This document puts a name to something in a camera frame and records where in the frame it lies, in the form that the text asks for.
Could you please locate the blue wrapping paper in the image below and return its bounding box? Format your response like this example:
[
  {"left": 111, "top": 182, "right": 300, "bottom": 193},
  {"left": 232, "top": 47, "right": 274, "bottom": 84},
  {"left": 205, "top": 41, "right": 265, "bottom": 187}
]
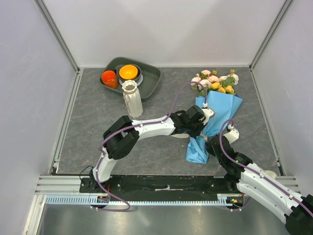
[{"left": 185, "top": 91, "right": 243, "bottom": 164}]

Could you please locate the pink flower bunch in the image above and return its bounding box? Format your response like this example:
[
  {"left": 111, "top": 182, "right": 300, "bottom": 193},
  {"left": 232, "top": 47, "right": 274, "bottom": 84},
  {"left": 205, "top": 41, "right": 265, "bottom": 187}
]
[{"left": 190, "top": 69, "right": 239, "bottom": 97}]

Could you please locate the yellow flower bunch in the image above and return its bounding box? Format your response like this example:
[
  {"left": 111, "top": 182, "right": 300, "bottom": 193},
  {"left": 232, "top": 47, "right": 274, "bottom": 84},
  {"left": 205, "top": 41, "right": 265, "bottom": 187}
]
[{"left": 211, "top": 82, "right": 235, "bottom": 95}]

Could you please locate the cream printed ribbon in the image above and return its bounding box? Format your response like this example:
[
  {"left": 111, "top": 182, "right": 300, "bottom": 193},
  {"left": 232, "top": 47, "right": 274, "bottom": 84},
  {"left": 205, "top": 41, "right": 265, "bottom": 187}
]
[{"left": 170, "top": 132, "right": 210, "bottom": 142}]

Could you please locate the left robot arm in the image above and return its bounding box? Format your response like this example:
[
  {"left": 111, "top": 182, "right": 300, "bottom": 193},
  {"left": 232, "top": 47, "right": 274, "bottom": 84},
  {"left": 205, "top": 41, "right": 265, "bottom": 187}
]
[{"left": 89, "top": 105, "right": 214, "bottom": 192}]

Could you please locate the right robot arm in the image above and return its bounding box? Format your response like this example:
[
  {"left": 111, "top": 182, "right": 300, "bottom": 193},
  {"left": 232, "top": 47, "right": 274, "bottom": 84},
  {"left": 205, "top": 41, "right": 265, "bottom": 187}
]
[{"left": 206, "top": 135, "right": 313, "bottom": 235}]

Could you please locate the white ribbed vase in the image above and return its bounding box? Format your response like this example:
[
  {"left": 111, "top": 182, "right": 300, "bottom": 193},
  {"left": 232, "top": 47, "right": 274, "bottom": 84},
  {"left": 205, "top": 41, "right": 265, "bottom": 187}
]
[{"left": 122, "top": 80, "right": 143, "bottom": 118}]

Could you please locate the dark grey tray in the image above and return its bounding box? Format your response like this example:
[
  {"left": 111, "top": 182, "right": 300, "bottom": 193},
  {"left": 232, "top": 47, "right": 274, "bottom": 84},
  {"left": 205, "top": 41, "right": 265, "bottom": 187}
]
[{"left": 104, "top": 57, "right": 161, "bottom": 102}]

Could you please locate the grey plate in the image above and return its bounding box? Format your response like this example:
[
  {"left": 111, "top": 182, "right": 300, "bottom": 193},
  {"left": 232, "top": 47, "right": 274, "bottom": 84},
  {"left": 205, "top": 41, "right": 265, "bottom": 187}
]
[{"left": 118, "top": 75, "right": 143, "bottom": 86}]

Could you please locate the orange bowl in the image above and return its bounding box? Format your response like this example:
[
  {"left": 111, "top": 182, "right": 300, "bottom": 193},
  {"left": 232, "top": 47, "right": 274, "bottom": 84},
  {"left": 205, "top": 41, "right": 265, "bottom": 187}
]
[{"left": 118, "top": 64, "right": 140, "bottom": 81}]

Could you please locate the orange cup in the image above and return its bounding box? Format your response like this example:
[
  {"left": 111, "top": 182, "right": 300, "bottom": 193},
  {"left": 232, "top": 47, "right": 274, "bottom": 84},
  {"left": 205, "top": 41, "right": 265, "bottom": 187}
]
[{"left": 101, "top": 70, "right": 118, "bottom": 89}]

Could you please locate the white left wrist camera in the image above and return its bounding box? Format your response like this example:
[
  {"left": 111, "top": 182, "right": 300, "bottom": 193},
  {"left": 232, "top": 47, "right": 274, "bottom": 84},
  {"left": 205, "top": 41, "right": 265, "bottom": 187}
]
[{"left": 202, "top": 103, "right": 215, "bottom": 125}]

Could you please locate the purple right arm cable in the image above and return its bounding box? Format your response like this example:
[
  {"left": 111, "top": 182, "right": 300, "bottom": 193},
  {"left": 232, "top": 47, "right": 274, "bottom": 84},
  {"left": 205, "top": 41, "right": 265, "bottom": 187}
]
[{"left": 219, "top": 119, "right": 313, "bottom": 216}]

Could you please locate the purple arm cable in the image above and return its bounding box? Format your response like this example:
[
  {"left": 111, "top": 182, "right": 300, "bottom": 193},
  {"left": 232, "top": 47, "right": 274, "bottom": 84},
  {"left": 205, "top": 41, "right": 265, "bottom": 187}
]
[
  {"left": 93, "top": 81, "right": 209, "bottom": 212},
  {"left": 219, "top": 119, "right": 313, "bottom": 216}
]

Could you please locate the white slotted cable duct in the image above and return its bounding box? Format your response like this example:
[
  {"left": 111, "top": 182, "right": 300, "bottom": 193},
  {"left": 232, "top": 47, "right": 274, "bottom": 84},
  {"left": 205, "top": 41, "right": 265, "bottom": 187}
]
[{"left": 45, "top": 195, "right": 234, "bottom": 206}]

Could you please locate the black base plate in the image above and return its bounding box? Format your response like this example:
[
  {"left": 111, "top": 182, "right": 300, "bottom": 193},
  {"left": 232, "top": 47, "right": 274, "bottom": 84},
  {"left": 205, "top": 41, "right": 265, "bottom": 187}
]
[{"left": 79, "top": 174, "right": 233, "bottom": 202}]

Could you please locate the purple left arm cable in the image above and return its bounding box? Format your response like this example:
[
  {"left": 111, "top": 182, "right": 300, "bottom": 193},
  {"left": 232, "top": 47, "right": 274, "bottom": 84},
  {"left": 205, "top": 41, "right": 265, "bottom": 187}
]
[{"left": 93, "top": 81, "right": 209, "bottom": 212}]

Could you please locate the right aluminium frame post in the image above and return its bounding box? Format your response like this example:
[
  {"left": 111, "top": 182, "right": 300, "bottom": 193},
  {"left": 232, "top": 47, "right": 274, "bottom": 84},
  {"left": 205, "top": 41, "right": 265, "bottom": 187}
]
[{"left": 249, "top": 0, "right": 294, "bottom": 71}]

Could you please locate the aluminium frame post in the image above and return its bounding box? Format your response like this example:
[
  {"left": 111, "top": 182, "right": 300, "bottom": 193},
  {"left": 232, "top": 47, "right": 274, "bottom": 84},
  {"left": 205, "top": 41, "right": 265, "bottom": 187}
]
[
  {"left": 249, "top": 0, "right": 294, "bottom": 71},
  {"left": 34, "top": 0, "right": 80, "bottom": 73}
]

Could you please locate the left aluminium frame post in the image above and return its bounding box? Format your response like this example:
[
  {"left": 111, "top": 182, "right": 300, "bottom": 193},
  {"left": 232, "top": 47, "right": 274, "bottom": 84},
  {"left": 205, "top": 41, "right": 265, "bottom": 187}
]
[{"left": 34, "top": 0, "right": 80, "bottom": 73}]

